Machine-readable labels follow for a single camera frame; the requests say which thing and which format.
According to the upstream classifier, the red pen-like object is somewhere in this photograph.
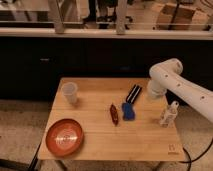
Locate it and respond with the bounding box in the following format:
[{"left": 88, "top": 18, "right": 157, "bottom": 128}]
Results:
[{"left": 110, "top": 104, "right": 119, "bottom": 126}]

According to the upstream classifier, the blue eraser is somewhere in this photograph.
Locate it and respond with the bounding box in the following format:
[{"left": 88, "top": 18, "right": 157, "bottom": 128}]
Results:
[{"left": 122, "top": 103, "right": 135, "bottom": 121}]

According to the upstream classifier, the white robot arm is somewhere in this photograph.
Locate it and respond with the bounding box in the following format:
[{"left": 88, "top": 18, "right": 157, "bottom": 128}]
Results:
[{"left": 147, "top": 58, "right": 213, "bottom": 123}]

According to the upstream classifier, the black striped whiteboard eraser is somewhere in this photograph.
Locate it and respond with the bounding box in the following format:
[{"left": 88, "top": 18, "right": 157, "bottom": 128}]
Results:
[{"left": 126, "top": 85, "right": 142, "bottom": 104}]

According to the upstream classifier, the translucent plastic cup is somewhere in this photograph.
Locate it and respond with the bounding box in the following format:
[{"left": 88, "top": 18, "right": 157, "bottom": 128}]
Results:
[{"left": 61, "top": 82, "right": 78, "bottom": 104}]

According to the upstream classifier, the black office chair base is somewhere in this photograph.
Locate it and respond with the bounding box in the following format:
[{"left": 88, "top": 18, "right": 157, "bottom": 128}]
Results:
[{"left": 83, "top": 0, "right": 134, "bottom": 30}]

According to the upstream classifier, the orange round bowl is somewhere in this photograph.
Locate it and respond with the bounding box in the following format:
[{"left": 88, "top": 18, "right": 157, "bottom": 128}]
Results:
[{"left": 45, "top": 118, "right": 84, "bottom": 157}]

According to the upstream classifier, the small clear bottle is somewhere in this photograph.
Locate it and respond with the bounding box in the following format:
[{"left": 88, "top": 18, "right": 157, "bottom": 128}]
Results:
[{"left": 159, "top": 101, "right": 179, "bottom": 127}]

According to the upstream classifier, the cardboard box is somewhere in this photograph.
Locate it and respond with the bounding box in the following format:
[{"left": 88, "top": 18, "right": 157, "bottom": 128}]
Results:
[{"left": 154, "top": 3, "right": 209, "bottom": 31}]

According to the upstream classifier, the black cable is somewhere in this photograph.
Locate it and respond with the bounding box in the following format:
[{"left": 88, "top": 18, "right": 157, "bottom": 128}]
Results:
[{"left": 180, "top": 137, "right": 213, "bottom": 171}]

